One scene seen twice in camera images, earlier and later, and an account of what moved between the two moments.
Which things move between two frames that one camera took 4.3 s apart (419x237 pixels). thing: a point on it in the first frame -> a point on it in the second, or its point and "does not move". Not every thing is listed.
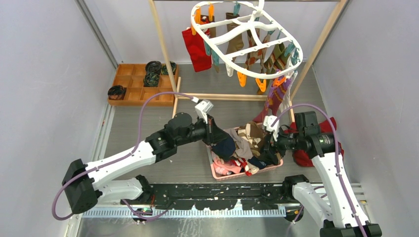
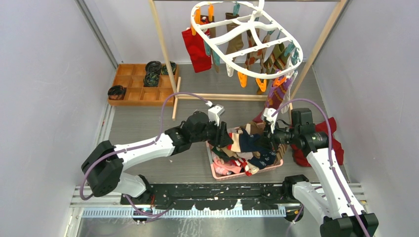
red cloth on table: x=328 y=125 does not move
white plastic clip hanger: x=246 y=39 does not move
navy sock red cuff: x=225 y=149 -> x=243 y=142
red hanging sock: x=196 y=47 does not move
